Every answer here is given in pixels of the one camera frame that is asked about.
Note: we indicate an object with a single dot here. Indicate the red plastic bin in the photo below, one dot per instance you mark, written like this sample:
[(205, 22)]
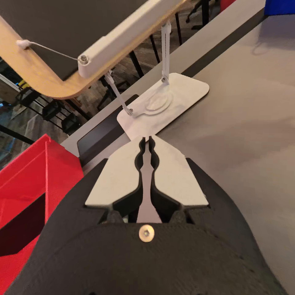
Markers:
[(23, 179)]

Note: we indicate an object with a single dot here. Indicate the black office chair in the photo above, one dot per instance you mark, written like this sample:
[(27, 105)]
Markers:
[(198, 11)]

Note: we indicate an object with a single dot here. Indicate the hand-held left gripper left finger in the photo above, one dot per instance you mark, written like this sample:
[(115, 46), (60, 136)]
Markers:
[(115, 179)]

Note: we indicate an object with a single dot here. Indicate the blue plastic bin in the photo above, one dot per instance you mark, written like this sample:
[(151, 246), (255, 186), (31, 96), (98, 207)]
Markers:
[(281, 7)]

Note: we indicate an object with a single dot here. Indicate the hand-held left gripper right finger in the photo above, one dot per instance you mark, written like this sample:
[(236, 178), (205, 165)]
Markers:
[(177, 179)]

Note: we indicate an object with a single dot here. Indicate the black bin divider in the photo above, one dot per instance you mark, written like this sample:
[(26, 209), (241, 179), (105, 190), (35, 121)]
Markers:
[(23, 230)]

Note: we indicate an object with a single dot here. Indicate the black sheet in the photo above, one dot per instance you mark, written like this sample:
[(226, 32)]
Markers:
[(69, 23)]

